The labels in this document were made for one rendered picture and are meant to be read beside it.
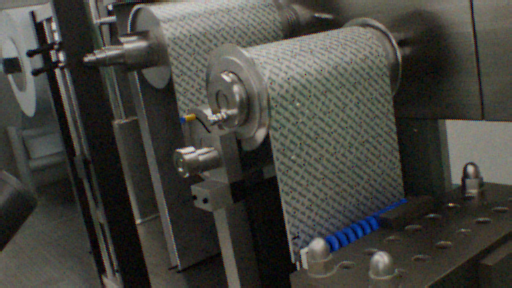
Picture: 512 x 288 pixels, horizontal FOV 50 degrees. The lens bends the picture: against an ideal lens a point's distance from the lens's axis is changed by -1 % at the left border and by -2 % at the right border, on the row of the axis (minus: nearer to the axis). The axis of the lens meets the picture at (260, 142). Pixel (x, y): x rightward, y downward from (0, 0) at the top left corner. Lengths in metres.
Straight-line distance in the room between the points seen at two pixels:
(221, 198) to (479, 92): 0.42
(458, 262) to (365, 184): 0.21
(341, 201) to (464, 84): 0.27
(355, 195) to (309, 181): 0.09
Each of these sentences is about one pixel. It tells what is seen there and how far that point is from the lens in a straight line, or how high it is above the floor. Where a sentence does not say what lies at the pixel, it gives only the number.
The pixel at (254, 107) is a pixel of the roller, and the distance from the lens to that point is 0.71.
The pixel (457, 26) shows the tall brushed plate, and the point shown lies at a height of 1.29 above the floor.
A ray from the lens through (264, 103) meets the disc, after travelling 0.70.
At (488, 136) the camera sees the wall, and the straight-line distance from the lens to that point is 3.75.
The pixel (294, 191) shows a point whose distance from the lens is 0.74.
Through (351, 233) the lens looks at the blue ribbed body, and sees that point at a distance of 0.78.
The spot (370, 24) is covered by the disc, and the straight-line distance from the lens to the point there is 0.89.
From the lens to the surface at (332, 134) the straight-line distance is 0.78.
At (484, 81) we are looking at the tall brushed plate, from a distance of 0.88.
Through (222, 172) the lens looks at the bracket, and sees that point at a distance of 0.77.
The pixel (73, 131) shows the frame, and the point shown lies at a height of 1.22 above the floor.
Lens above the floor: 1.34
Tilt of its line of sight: 12 degrees down
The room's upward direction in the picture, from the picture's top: 10 degrees counter-clockwise
